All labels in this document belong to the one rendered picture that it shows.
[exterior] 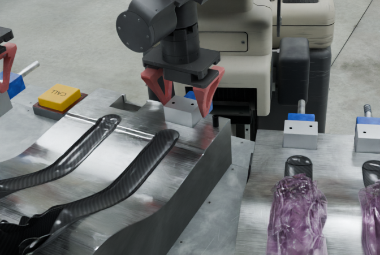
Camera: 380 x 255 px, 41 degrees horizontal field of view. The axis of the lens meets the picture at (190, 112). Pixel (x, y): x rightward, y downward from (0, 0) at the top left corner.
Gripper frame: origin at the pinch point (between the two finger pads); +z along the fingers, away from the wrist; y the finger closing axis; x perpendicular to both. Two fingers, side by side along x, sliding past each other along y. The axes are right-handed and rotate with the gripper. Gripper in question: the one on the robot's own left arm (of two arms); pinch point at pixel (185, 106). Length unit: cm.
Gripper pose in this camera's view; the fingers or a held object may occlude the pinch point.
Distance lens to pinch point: 81.4
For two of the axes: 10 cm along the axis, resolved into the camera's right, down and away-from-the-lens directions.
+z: 0.7, 8.2, 5.6
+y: 8.7, 2.2, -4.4
